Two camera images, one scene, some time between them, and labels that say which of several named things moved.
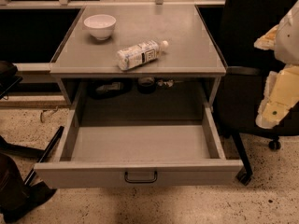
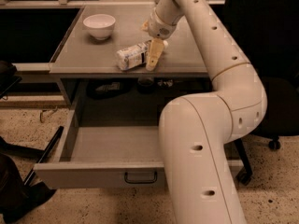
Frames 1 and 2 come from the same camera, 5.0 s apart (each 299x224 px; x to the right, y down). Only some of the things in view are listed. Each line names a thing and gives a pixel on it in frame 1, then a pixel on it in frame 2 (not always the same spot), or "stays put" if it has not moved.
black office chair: x=249 y=10 stays put
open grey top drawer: x=137 y=155 stays put
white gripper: x=288 y=40 → x=158 y=27
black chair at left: x=8 y=78 stays put
